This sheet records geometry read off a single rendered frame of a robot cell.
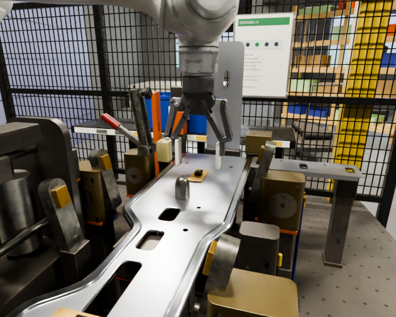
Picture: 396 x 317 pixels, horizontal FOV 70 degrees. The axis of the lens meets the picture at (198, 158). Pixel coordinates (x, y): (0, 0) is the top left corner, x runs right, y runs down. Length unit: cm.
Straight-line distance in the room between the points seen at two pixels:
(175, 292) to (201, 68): 44
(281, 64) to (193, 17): 78
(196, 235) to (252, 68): 84
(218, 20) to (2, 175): 36
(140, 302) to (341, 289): 64
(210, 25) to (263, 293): 36
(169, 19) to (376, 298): 82
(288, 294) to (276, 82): 96
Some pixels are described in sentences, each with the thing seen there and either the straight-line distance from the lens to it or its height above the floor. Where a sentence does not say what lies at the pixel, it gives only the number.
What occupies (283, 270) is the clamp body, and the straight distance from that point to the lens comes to 73.
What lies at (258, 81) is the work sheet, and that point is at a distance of 120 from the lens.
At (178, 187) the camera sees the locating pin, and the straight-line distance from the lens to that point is 60.
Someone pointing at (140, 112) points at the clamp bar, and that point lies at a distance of 73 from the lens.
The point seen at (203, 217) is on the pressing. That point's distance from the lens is 54.
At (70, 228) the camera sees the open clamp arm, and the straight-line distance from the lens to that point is 51.
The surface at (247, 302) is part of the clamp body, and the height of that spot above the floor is 104.
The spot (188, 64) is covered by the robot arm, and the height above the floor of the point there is 127.
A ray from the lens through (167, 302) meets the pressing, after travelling 38.
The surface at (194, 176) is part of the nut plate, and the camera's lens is 72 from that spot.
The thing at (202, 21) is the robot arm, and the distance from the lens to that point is 45.
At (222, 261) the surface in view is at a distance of 30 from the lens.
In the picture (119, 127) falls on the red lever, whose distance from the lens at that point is 78.
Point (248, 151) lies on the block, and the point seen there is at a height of 100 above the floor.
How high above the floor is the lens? 127
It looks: 18 degrees down
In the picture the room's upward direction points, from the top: straight up
